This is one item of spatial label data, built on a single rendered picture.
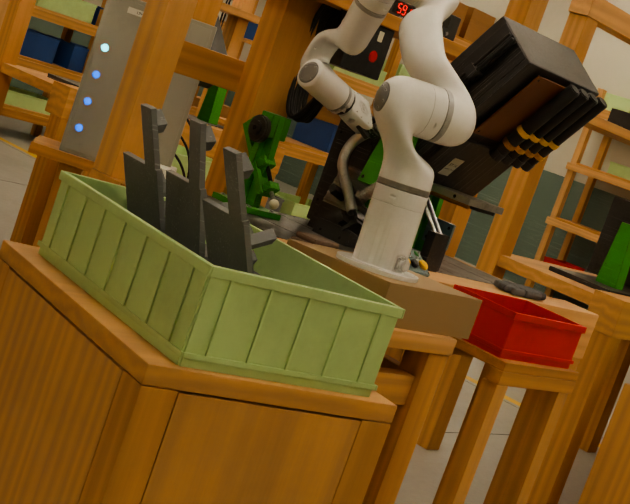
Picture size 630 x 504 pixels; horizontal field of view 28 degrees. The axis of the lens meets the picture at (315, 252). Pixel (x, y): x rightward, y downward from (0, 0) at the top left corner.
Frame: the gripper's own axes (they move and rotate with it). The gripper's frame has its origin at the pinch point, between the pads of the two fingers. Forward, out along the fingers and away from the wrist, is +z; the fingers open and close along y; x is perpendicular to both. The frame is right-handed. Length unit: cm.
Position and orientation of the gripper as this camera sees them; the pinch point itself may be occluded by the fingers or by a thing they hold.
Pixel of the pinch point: (373, 127)
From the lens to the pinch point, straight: 350.7
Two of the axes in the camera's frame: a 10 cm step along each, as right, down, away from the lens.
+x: -8.2, 3.7, 4.4
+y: -1.0, -8.4, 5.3
